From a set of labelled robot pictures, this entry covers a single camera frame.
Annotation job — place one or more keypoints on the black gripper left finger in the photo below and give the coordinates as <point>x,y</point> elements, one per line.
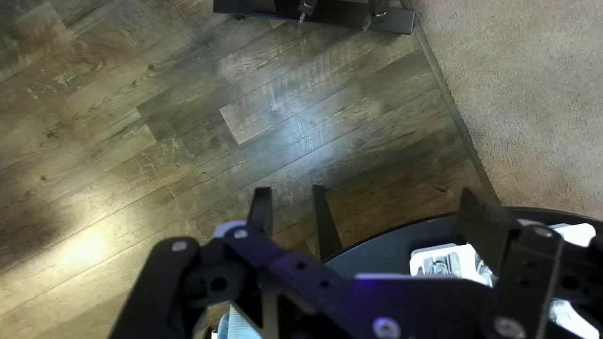
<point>165,283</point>

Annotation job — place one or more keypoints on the dark round base plate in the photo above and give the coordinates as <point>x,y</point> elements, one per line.
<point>384,251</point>

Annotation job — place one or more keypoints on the black metal stand base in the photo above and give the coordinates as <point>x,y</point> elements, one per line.
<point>333,12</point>

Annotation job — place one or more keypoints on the plain white paper piece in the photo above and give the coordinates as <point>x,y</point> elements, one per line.
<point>578,232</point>

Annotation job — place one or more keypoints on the dark upright stand leg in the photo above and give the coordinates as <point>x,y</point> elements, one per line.
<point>327,219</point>

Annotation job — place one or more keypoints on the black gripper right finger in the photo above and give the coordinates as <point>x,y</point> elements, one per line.
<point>535,275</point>

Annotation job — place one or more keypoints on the white printed label sheet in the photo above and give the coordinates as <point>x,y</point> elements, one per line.
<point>444,260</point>

